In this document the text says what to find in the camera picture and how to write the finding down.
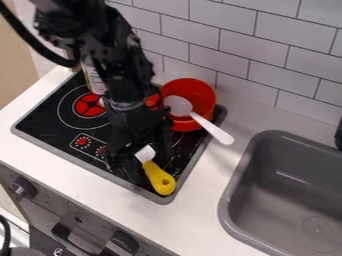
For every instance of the yellow toy knife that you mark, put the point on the yellow toy knife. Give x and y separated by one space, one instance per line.
159 180

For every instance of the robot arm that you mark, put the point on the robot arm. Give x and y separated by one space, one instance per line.
102 43

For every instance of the red pot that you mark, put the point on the red pot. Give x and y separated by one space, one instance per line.
196 91

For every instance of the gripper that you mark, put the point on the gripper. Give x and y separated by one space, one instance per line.
133 125

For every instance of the white spoon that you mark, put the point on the white spoon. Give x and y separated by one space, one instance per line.
209 128

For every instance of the toy stove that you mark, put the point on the toy stove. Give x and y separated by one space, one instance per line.
53 128

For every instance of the toy sink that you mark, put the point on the toy sink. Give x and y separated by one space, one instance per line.
285 190

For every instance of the can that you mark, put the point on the can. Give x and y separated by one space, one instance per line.
94 81

